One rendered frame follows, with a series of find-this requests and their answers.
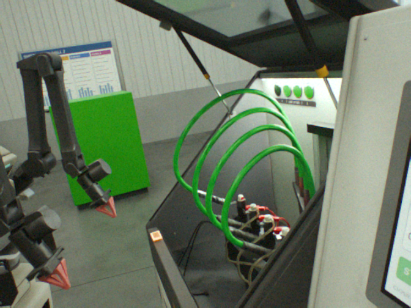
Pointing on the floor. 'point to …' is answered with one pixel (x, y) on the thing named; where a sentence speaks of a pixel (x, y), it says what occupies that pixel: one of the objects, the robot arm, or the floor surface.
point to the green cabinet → (109, 144)
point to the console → (360, 156)
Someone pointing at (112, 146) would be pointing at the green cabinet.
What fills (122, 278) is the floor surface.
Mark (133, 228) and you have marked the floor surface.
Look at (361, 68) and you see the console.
